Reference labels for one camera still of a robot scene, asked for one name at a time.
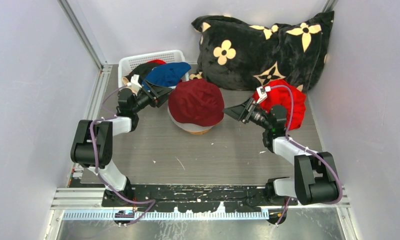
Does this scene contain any black floral pillow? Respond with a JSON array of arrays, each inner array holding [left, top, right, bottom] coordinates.
[[190, 11, 335, 92]]

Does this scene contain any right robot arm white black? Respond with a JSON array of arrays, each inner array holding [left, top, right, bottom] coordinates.
[[223, 97, 343, 206]]

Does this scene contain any grey bucket hat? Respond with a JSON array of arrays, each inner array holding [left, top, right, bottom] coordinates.
[[167, 108, 224, 132]]

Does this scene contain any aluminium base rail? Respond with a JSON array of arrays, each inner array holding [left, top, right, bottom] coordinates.
[[51, 184, 350, 224]]

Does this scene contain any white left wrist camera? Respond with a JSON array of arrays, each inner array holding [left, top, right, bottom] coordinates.
[[126, 74, 143, 95]]

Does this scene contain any red cloth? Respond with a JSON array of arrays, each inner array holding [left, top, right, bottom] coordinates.
[[260, 79, 306, 131]]

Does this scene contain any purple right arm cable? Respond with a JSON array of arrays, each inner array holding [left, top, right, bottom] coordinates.
[[265, 84, 343, 227]]

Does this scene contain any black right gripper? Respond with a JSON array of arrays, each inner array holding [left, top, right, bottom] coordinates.
[[222, 96, 273, 131]]

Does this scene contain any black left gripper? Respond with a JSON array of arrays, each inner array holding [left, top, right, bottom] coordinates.
[[131, 80, 172, 114]]

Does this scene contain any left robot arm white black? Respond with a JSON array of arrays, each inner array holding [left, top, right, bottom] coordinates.
[[70, 81, 173, 207]]

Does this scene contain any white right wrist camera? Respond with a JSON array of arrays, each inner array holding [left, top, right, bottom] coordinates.
[[256, 86, 271, 104]]

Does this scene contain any dark red bucket hat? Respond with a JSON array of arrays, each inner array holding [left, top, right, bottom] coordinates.
[[168, 78, 225, 127]]

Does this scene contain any white plastic basket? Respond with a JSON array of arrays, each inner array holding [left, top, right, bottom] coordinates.
[[117, 49, 186, 87]]

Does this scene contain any black hat in basket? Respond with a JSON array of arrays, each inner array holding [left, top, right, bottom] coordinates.
[[125, 62, 161, 85]]

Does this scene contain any wooden hat stand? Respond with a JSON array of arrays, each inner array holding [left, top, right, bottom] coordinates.
[[188, 129, 211, 135]]

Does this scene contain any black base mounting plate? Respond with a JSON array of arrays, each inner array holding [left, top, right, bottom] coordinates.
[[100, 183, 299, 215]]

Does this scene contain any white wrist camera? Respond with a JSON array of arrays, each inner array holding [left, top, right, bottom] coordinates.
[[256, 86, 271, 104], [126, 74, 143, 95]]

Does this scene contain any blue bucket hat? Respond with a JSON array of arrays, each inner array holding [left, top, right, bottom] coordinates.
[[142, 62, 191, 87]]

